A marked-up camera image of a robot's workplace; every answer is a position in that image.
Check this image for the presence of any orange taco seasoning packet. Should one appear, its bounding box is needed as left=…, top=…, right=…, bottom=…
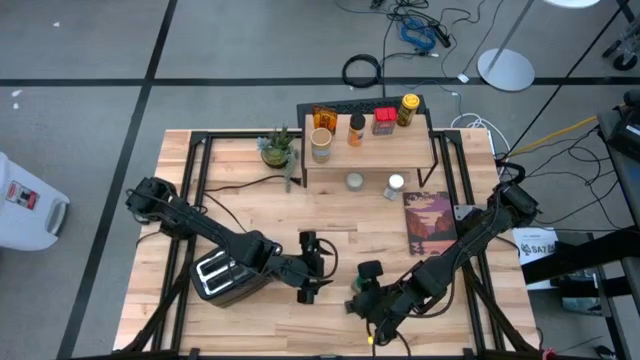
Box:
left=311, top=104, right=340, bottom=137

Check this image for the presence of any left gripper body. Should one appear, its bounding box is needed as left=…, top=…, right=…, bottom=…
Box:
left=271, top=229, right=322, bottom=306

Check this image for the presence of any yellow lid onion seasoning jar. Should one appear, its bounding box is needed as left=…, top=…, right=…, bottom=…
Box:
left=396, top=93, right=422, bottom=128

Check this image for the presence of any black perforated crate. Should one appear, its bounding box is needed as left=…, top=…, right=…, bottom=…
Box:
left=295, top=94, right=431, bottom=129

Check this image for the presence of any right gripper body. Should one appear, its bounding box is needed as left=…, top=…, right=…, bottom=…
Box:
left=348, top=259, right=417, bottom=347

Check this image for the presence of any black lid orange spice jar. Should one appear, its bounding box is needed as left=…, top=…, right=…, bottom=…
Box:
left=347, top=111, right=368, bottom=148

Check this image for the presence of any wooden shelf black frame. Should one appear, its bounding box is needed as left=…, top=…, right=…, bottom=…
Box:
left=301, top=107, right=445, bottom=190

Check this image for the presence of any white cable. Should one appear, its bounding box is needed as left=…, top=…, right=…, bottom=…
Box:
left=448, top=112, right=512, bottom=154

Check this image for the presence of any black metal stand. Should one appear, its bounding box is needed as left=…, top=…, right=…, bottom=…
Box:
left=519, top=227, right=640, bottom=301

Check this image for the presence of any landscape cover book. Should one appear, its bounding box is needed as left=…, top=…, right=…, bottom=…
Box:
left=402, top=190, right=460, bottom=257

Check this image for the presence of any red lid smoked paprika tin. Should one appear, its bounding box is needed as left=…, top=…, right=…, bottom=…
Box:
left=371, top=105, right=399, bottom=137

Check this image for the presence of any potted succulent plant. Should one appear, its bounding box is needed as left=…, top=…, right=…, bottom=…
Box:
left=255, top=123, right=304, bottom=194

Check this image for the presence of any black caster wheel frame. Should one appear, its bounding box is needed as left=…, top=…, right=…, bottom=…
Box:
left=601, top=17, right=640, bottom=72

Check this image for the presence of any black table frame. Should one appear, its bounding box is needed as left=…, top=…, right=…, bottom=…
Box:
left=113, top=128, right=542, bottom=360

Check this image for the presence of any black equipment case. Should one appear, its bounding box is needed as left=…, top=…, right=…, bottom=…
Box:
left=597, top=88, right=640, bottom=166

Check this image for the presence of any black cable bundle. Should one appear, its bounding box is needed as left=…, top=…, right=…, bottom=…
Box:
left=334, top=0, right=501, bottom=59

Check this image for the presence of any white plastic bin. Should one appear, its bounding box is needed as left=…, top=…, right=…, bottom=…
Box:
left=0, top=151, right=71, bottom=252

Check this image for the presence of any blue cable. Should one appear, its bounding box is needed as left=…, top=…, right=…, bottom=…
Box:
left=398, top=16, right=440, bottom=53

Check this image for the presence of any silver round base floor lamp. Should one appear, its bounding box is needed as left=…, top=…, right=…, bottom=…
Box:
left=476, top=0, right=601, bottom=93

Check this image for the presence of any tan paper cup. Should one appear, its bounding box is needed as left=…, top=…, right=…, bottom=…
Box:
left=309, top=126, right=334, bottom=165

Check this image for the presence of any black toaster power cord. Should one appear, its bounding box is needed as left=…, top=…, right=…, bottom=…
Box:
left=201, top=173, right=305, bottom=234

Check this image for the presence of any white lid clear spice jar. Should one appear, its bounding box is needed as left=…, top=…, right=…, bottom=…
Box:
left=382, top=173, right=406, bottom=202

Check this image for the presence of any black coiled cable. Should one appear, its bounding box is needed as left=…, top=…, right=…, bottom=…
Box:
left=341, top=53, right=384, bottom=90

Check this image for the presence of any yellow cable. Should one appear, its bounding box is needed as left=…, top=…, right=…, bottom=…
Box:
left=506, top=114, right=600, bottom=158

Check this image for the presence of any white paper sign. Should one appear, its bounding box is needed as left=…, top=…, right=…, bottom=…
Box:
left=512, top=227, right=560, bottom=292

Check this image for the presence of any black two-slot toaster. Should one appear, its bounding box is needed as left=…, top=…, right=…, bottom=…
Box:
left=188, top=247, right=275, bottom=309

